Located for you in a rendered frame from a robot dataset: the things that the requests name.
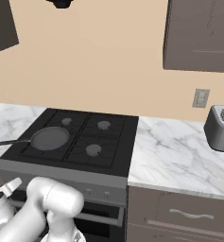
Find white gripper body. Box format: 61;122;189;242
0;177;24;198

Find black gas stove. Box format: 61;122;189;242
0;107;140;242

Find grey frying pan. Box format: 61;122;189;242
0;126;71;152

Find black oven door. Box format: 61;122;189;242
9;188;128;242

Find brown drawer front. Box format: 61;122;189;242
127;185;224;238

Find brown cupboard front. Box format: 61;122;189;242
126;222;224;242

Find black range hood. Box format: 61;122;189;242
45;0;76;9

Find grey toaster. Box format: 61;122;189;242
203;104;224;154

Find grey oven door handle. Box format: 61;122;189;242
9;199;125;227

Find dark brown wall cupboard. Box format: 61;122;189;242
0;0;20;56

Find silver drawer handle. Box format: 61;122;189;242
168;208;215;221

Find grey wall socket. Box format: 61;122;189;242
192;88;212;110

